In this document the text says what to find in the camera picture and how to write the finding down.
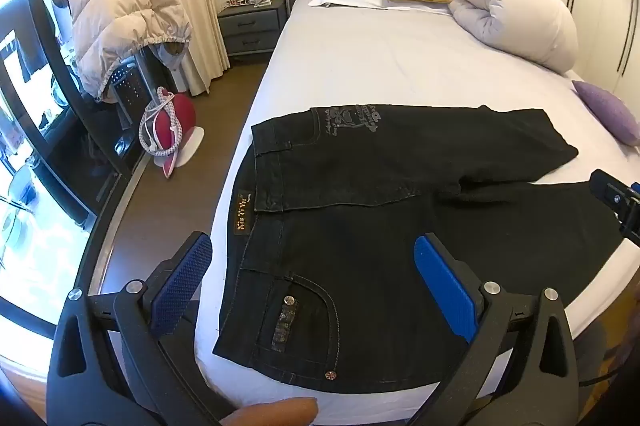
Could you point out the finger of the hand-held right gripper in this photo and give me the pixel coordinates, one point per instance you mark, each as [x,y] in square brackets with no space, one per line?
[620,201]

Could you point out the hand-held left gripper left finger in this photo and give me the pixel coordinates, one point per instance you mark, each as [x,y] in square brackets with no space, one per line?
[180,281]

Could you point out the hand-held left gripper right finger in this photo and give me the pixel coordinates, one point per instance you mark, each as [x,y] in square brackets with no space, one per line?
[445,281]

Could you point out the black denim pants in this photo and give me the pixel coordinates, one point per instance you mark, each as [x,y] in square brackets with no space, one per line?
[350,231]

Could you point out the purple cushion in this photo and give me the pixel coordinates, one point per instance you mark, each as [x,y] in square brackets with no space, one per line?
[610,111]

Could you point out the grey chair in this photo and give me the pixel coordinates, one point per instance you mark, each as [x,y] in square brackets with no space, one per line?
[132,91]

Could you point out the rolled white duvet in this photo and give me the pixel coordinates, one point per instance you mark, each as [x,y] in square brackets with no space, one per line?
[520,6]

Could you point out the bed with white sheet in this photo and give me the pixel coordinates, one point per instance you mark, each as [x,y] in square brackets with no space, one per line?
[375,66]

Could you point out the glass sliding door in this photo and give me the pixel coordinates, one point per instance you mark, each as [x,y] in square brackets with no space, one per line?
[30,106]

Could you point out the grey nightstand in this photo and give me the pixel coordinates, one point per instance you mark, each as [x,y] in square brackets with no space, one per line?
[250,29]

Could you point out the beige puffer jacket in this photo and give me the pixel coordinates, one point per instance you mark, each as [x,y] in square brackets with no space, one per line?
[120,16]

